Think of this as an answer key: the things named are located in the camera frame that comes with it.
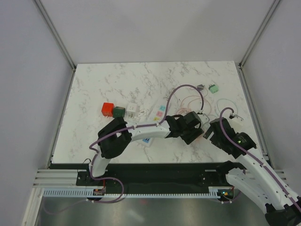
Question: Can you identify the white power strip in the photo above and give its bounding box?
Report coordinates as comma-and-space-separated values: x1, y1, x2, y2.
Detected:
142, 99, 167, 147

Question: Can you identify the small grey charger plug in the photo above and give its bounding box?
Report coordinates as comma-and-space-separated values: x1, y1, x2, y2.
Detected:
197, 84, 205, 91

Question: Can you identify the light green cube plug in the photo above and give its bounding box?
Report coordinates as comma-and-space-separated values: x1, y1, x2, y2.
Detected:
208, 84, 219, 94

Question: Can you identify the dark green cube plug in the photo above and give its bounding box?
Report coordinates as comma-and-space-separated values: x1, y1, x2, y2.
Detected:
112, 106, 126, 118

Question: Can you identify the red cube plug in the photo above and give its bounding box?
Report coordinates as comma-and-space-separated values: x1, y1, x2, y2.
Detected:
101, 102, 115, 117

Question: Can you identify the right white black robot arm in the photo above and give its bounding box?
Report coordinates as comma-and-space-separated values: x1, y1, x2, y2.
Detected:
204, 118, 301, 226

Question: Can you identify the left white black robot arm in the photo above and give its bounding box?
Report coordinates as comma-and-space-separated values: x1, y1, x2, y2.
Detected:
87, 111, 204, 185

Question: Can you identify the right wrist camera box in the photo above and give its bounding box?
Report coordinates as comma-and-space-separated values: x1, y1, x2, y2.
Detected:
228, 114, 244, 131

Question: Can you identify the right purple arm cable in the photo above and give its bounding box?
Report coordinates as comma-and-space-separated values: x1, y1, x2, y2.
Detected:
220, 107, 301, 212

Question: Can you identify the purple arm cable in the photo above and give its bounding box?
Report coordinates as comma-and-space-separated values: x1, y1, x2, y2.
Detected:
89, 84, 205, 182
220, 107, 301, 212

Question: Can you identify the pink coiled cable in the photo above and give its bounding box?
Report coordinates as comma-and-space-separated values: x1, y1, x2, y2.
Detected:
177, 90, 212, 118

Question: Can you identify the green thin cable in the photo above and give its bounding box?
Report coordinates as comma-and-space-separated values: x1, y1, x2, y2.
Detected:
216, 98, 238, 118

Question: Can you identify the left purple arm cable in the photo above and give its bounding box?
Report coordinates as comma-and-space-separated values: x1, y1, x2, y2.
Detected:
89, 84, 205, 182

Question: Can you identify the white slotted cable duct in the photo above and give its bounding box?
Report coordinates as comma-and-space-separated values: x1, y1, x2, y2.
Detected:
42, 187, 230, 199

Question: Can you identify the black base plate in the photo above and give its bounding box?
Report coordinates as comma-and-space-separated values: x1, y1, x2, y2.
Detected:
50, 163, 233, 195

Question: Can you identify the right aluminium frame post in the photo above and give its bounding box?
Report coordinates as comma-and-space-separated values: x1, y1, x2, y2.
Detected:
238, 0, 283, 69

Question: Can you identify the aluminium frame post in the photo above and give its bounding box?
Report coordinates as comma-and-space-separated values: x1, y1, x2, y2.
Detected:
238, 0, 283, 69
32, 0, 77, 70

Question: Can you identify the aluminium front rail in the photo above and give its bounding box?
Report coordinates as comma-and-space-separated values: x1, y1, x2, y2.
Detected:
32, 169, 290, 189

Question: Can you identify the left aluminium frame post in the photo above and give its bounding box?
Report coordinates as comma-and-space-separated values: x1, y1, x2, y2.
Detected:
32, 0, 77, 70

